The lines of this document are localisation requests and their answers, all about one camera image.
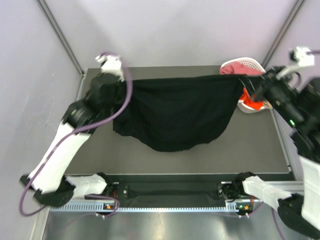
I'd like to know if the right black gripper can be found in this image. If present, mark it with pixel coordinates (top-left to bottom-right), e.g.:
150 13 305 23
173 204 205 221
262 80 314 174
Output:
238 63 302 126

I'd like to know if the black t shirt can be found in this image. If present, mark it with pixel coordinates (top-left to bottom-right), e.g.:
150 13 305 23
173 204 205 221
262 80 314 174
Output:
112 74 246 152

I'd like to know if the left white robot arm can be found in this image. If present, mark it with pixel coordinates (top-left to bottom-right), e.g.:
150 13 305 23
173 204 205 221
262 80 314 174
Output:
19 73 133 208

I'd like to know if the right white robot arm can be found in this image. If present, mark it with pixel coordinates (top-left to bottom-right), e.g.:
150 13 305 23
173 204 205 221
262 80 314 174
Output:
232 66 320 240

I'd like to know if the orange t shirt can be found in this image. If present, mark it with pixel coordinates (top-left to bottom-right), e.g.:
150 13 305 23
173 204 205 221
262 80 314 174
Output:
239 87 264 111

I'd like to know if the white laundry basket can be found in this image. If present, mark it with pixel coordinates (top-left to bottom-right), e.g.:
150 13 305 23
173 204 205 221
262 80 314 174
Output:
219 57 272 114

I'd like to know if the pink t shirt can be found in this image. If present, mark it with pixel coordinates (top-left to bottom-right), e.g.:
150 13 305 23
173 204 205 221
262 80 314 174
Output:
219 62 263 76

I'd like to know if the beige garment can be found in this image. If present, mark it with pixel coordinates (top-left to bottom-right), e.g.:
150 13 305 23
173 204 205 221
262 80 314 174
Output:
263 101 273 109

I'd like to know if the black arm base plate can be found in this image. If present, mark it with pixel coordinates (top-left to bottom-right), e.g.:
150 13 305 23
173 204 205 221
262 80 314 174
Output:
84 173 253 201

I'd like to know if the grey slotted cable duct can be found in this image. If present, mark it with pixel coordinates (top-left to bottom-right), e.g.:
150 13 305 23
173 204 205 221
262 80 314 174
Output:
50 200 253 213

